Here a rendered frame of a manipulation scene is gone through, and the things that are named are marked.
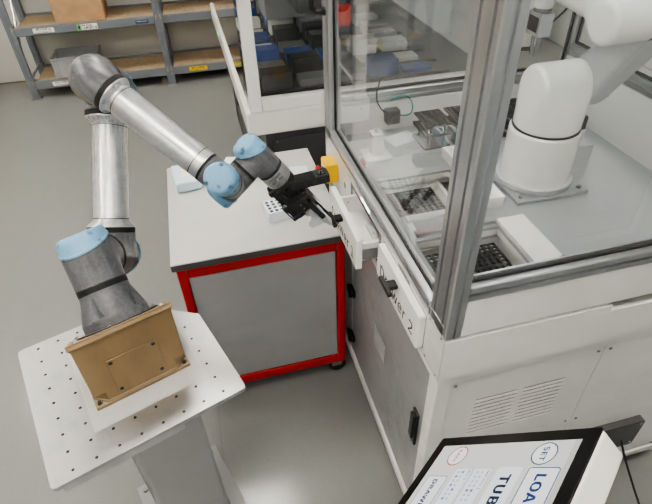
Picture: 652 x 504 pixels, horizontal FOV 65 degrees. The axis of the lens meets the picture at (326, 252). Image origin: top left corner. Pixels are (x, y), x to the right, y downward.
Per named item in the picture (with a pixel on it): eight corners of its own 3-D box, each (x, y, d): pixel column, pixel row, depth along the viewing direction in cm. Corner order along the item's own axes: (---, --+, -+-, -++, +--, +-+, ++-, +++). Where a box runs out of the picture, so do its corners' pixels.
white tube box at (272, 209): (269, 223, 176) (268, 214, 173) (262, 210, 182) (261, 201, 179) (303, 214, 179) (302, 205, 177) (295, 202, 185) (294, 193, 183)
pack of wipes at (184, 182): (203, 189, 194) (201, 178, 191) (178, 194, 191) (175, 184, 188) (196, 170, 205) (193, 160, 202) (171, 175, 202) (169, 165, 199)
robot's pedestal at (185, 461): (167, 568, 163) (90, 439, 115) (137, 490, 183) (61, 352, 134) (251, 513, 176) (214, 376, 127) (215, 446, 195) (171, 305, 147)
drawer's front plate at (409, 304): (415, 349, 125) (419, 318, 118) (376, 272, 146) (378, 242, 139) (422, 348, 125) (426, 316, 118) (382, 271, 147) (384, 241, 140)
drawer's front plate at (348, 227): (356, 270, 147) (356, 240, 140) (330, 214, 169) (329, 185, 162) (361, 269, 148) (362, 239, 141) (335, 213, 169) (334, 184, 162)
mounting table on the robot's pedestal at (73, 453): (70, 515, 114) (50, 491, 106) (34, 378, 143) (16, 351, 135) (252, 414, 132) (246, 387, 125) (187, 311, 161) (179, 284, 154)
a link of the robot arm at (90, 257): (65, 297, 114) (39, 241, 113) (90, 289, 127) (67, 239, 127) (115, 276, 114) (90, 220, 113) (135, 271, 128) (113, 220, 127)
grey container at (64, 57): (56, 79, 456) (48, 59, 446) (61, 67, 479) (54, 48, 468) (103, 74, 463) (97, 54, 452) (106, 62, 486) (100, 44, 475)
